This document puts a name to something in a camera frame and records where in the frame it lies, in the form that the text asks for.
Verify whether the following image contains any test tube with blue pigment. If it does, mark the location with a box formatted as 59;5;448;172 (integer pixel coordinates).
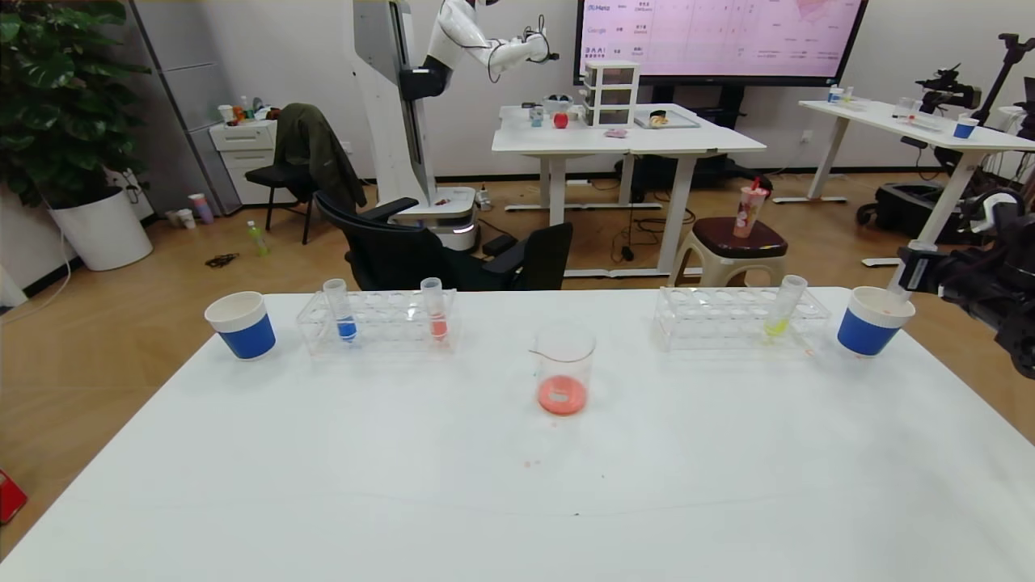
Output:
323;278;358;344

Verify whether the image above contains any grey tall cabinet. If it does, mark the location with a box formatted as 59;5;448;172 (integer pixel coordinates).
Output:
129;0;243;217

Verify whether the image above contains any clear acrylic test tube rack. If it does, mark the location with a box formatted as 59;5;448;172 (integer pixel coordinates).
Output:
296;288;458;356
652;285;831;352

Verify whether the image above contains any test tube with yellow pigment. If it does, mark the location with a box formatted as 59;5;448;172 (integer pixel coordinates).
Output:
763;274;808;340

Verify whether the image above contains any pink drink cup with straw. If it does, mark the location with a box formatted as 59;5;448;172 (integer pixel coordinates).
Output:
733;178;768;240

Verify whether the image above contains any white humanoid robot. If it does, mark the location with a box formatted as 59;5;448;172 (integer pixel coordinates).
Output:
349;0;560;251

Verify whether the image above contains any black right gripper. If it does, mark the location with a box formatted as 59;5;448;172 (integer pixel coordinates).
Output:
897;246;979;300

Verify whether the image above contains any red flat object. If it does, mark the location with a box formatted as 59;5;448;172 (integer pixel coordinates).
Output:
0;470;27;525

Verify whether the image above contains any blue and white paper cup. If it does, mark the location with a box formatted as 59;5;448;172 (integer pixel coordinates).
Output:
205;290;277;360
836;286;916;357

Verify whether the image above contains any black display stand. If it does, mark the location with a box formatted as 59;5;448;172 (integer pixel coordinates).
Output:
615;85;773;203

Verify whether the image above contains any clear glass beaker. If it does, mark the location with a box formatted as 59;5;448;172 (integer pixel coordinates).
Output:
530;323;598;417

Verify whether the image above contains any white standing desk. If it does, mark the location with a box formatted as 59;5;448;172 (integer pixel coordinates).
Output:
798;99;1035;268
492;103;767;280

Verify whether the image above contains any grey tray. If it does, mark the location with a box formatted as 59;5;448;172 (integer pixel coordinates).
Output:
634;110;701;131

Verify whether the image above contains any white drawer cabinet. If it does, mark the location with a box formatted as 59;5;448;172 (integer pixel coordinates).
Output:
209;118;297;206

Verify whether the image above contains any olive green jacket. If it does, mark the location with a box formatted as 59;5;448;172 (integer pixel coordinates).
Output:
273;103;367;214

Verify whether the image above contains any white plant pot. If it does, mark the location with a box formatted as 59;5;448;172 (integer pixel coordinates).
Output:
47;186;154;272

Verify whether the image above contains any brown plastic stool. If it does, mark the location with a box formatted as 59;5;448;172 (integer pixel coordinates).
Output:
670;217;788;289

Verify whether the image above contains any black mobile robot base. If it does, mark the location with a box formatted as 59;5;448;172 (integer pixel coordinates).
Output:
855;183;983;246

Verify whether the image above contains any green leafy plant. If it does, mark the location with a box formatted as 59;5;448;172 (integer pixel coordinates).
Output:
0;0;153;209

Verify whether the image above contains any white drawer organizer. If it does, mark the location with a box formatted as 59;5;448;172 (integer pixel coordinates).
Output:
583;61;640;128

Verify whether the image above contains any black office chair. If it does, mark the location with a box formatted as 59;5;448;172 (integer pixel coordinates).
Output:
314;191;573;292

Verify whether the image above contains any black side chair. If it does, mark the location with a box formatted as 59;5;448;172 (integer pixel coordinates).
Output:
244;147;324;246

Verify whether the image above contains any large display screen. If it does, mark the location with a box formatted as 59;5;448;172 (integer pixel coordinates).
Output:
573;0;868;88

